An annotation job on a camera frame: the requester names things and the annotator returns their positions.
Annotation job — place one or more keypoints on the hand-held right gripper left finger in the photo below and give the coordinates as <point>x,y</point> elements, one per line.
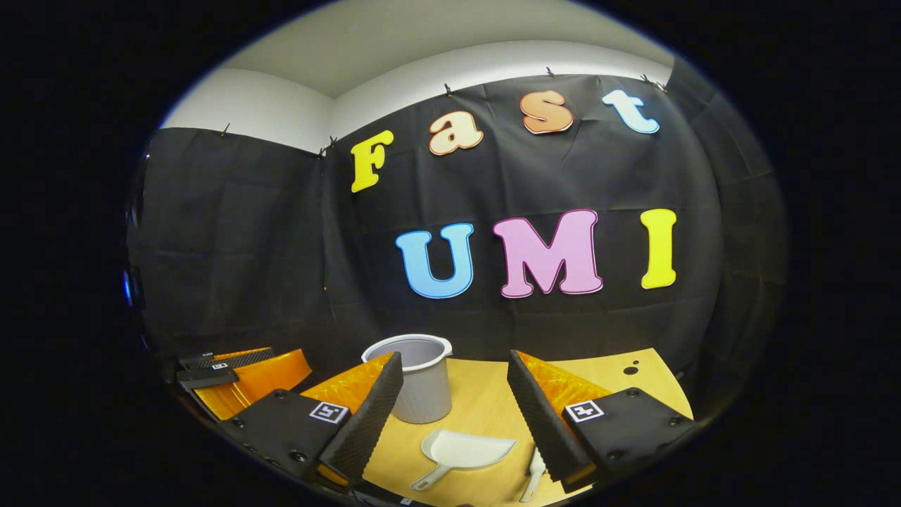
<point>369,415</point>

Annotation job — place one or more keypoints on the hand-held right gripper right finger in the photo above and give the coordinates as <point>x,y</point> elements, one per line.
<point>538,415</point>

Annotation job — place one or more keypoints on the small grey broom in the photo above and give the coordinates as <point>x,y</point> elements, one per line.
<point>535,475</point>

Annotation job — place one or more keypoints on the white plastic garbage bin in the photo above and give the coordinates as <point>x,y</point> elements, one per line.
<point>426,394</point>

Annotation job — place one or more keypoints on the grey plastic dustpan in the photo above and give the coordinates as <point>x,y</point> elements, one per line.
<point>468,447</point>

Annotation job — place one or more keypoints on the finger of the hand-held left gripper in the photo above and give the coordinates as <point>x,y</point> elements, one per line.
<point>208,378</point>
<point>239,359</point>

